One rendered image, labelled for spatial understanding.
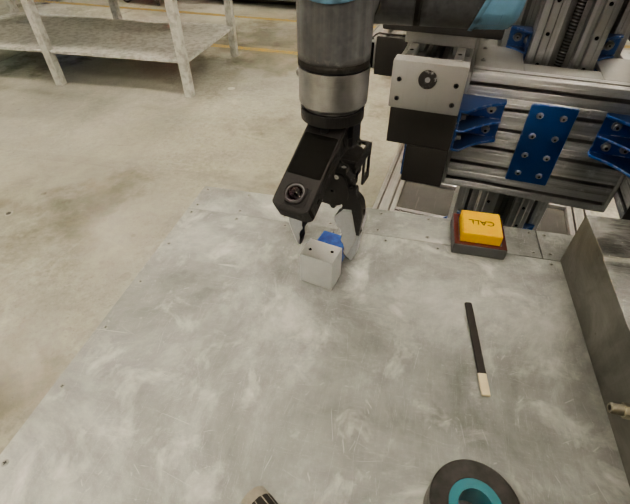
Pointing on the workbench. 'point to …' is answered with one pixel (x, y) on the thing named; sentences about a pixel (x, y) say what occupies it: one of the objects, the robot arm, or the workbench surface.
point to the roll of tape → (469, 485)
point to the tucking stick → (477, 351)
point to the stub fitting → (621, 410)
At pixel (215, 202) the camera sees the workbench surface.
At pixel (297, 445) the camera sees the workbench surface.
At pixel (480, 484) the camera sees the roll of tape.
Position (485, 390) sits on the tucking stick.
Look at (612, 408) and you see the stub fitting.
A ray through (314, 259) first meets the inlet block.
